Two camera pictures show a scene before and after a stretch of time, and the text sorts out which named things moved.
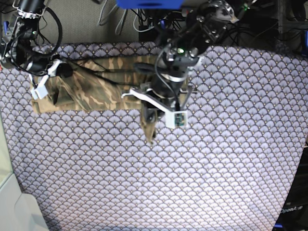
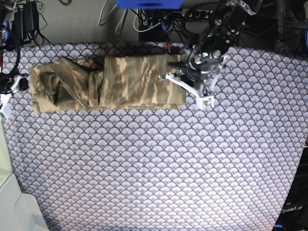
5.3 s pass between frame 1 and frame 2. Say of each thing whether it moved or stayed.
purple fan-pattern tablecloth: stayed
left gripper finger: moved
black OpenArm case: stayed
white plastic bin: stayed
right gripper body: moved
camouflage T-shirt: stayed
